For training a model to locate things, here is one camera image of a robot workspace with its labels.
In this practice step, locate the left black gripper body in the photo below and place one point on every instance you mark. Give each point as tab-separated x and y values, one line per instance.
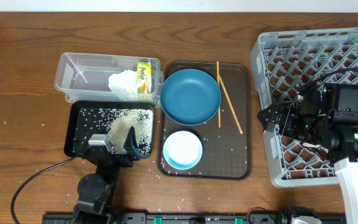
125	163

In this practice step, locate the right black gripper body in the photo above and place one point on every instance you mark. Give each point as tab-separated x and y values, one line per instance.
299	124

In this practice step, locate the light blue rice bowl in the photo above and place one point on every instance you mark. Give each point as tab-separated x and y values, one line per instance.
182	150

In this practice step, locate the white tissue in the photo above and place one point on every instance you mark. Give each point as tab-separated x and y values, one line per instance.
124	85

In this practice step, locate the blue plate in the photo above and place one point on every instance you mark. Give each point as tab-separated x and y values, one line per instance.
190	97

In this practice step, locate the yellow green snack wrapper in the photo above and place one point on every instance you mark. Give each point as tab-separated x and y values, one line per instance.
144	77

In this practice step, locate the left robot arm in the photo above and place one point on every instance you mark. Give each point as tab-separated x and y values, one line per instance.
96	190

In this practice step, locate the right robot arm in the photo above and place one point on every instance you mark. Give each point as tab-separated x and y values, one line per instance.
327	118

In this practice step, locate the grey dishwasher rack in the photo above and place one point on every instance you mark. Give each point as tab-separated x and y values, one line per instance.
281	63

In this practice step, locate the spilled rice pile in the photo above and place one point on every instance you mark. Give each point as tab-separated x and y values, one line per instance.
116	124

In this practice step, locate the black plastic tray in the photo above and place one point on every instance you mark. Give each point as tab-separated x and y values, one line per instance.
70	142

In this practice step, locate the brown serving tray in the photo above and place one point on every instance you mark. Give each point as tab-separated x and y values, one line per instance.
227	154

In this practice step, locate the clear plastic bin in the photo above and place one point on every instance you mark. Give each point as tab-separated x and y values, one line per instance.
85	76

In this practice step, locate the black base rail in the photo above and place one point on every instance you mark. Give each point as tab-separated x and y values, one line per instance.
257	215

